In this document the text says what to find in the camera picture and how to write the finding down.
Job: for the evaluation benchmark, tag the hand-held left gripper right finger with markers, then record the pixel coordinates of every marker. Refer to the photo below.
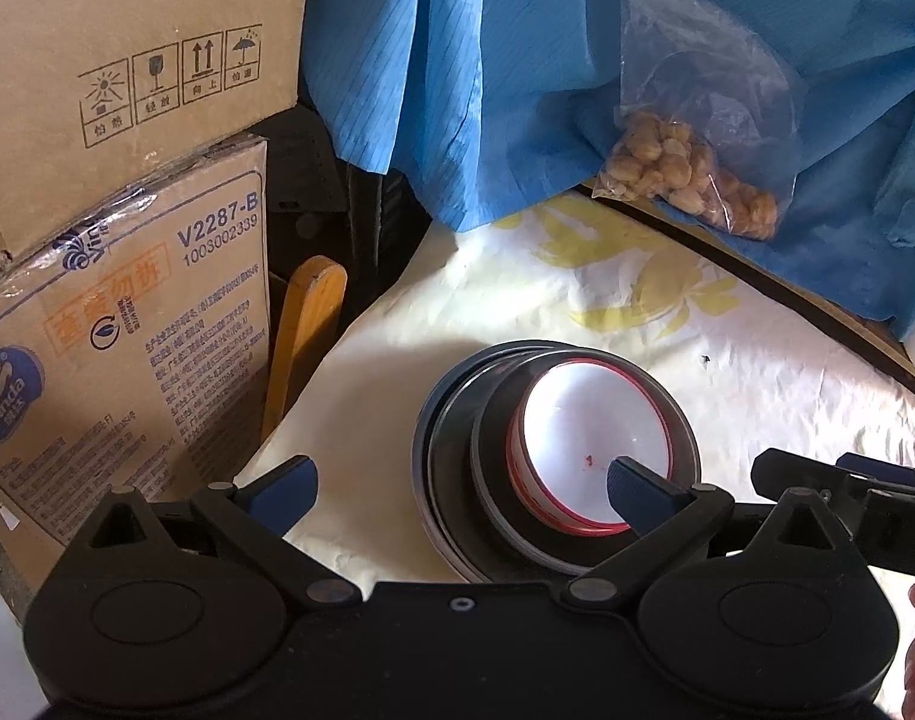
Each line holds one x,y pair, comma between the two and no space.
637,496

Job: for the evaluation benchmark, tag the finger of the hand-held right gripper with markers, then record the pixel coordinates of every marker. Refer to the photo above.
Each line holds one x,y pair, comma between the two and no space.
885,469
795,476

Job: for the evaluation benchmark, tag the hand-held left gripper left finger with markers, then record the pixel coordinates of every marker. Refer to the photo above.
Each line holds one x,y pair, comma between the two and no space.
286,496

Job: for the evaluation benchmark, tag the deep stainless steel bowl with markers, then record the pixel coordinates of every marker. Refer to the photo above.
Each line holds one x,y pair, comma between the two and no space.
493,465

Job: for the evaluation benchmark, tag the wooden chair back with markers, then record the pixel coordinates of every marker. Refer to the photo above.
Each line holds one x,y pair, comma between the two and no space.
303,337

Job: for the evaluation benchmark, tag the cardboard box with blue logo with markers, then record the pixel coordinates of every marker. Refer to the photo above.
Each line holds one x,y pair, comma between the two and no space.
127,360

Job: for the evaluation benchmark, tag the cream floral table cover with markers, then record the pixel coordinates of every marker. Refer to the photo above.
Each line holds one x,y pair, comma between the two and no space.
577,277

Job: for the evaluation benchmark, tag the black plastic crate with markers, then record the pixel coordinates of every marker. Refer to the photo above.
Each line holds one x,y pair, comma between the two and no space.
315,180

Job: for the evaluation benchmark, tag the clear plastic bag of snacks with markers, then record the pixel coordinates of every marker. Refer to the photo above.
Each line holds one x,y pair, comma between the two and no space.
682,157

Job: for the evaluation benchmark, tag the blue striped garment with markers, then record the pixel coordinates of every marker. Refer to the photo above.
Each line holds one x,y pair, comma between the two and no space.
502,52

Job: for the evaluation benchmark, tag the open brown cardboard box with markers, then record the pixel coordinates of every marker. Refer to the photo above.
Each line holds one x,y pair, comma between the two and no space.
127,52

